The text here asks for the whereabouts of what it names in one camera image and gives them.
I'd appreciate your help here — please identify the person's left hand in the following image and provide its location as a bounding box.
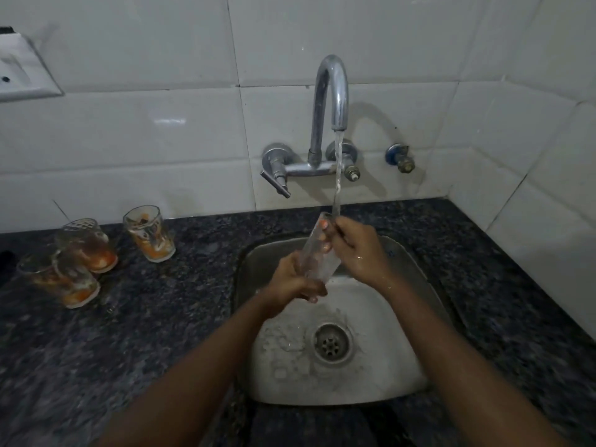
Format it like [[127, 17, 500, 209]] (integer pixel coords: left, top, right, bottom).
[[260, 250, 328, 318]]

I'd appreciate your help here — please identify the person's right hand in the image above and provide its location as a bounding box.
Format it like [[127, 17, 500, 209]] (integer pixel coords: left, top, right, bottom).
[[320, 215, 397, 295]]

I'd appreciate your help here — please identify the drinking glass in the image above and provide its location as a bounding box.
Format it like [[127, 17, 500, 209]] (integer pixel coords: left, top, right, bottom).
[[299, 210, 344, 286], [55, 218, 119, 275], [122, 205, 177, 264], [17, 250, 101, 310]]

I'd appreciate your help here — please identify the chrome wall faucet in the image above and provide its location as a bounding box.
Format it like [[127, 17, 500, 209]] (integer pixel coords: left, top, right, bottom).
[[259, 54, 362, 200]]

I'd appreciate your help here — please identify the person's left forearm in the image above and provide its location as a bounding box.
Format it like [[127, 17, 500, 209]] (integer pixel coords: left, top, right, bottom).
[[96, 292, 281, 447]]

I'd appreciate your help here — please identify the person's right forearm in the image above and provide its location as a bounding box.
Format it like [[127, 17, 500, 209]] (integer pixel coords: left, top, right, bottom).
[[381, 279, 561, 447]]

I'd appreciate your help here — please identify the stainless steel sink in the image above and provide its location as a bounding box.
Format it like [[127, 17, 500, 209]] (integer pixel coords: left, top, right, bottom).
[[232, 233, 456, 407]]

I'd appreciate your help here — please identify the metal sink drain strainer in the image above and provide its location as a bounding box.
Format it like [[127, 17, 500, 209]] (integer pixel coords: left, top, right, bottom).
[[310, 321, 356, 367]]

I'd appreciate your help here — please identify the brass valve with blue collar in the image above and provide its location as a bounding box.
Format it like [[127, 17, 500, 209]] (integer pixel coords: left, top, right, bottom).
[[384, 142, 417, 174]]

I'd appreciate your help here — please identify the white wall socket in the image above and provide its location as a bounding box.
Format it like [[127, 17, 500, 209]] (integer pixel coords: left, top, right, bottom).
[[0, 26, 64, 102]]

